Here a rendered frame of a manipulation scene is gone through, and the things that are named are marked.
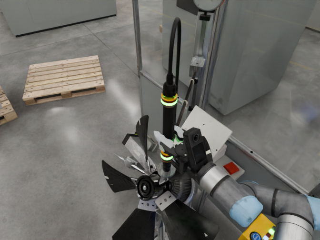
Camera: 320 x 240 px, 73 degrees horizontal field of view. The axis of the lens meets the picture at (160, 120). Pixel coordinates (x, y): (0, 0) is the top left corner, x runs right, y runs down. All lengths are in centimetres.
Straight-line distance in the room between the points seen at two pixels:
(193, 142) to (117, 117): 265
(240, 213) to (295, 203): 14
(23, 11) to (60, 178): 430
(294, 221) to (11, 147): 312
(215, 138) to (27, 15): 553
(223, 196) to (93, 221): 192
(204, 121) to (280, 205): 68
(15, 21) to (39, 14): 52
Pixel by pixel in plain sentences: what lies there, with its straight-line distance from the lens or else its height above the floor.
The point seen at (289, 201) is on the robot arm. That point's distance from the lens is 66.
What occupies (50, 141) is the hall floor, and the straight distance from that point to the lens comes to 316.
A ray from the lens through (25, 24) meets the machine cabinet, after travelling 622.
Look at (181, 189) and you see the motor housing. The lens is 116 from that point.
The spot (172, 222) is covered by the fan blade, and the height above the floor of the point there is 119.
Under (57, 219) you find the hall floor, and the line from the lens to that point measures 252.
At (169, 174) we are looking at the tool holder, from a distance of 84.
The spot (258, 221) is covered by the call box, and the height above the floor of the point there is 107.
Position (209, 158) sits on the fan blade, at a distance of 94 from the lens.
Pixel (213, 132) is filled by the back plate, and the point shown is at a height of 132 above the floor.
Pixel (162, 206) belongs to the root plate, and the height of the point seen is 118.
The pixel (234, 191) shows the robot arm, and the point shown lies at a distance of 59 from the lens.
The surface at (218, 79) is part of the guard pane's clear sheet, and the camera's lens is 147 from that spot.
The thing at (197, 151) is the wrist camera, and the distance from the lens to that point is 60.
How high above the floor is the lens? 217
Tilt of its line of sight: 45 degrees down
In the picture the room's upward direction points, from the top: straight up
